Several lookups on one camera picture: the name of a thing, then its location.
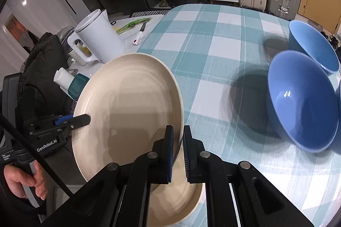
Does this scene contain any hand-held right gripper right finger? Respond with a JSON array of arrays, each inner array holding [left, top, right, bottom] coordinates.
[[183, 125, 315, 227]]

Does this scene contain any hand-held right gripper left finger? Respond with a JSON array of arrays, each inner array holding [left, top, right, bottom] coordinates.
[[57, 125, 175, 227]]

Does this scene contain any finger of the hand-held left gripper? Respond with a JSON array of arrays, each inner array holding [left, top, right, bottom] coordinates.
[[28, 113, 91, 137], [23, 114, 74, 128]]

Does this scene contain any person's left hand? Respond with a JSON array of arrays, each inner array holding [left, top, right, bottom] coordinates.
[[4, 163, 48, 201]]

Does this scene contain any teal white container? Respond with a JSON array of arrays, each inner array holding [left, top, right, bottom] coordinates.
[[53, 68, 90, 100]]

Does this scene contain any white electric kettle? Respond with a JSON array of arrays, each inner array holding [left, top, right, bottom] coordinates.
[[67, 9, 126, 66]]

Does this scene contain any green packet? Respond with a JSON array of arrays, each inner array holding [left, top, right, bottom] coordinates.
[[117, 17, 153, 34]]

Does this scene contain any black white striped mat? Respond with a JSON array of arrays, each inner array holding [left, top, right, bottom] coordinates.
[[130, 9, 171, 18]]

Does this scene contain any black cable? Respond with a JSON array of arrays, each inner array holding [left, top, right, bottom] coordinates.
[[0, 112, 74, 197]]

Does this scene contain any white handled knife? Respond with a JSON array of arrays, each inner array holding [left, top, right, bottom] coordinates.
[[133, 22, 147, 46]]

